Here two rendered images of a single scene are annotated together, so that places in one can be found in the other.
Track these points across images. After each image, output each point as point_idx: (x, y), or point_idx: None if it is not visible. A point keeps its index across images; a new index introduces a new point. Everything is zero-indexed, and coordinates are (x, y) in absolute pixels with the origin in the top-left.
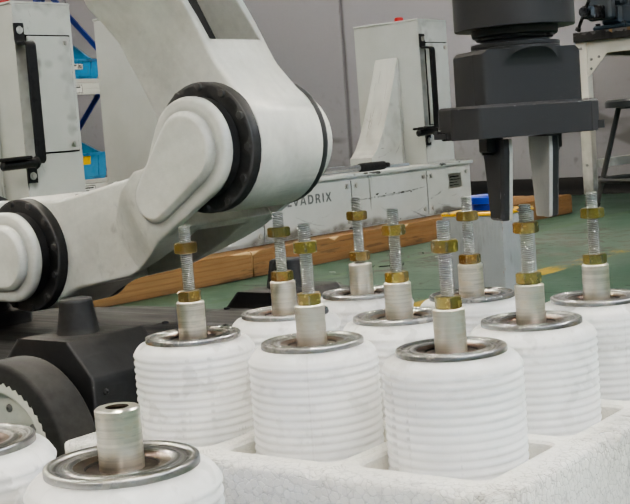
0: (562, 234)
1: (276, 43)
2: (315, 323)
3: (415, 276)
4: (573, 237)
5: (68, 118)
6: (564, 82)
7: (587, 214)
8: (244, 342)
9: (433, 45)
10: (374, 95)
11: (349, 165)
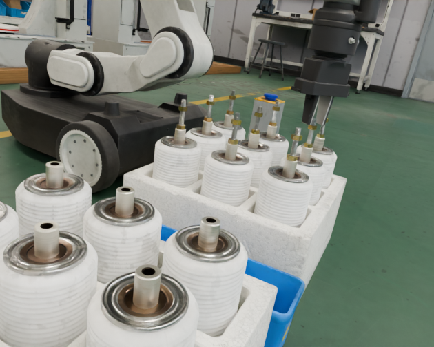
0: (239, 81)
1: None
2: (234, 151)
3: (195, 89)
4: (243, 83)
5: (83, 6)
6: (344, 78)
7: None
8: (199, 149)
9: (209, 7)
10: None
11: None
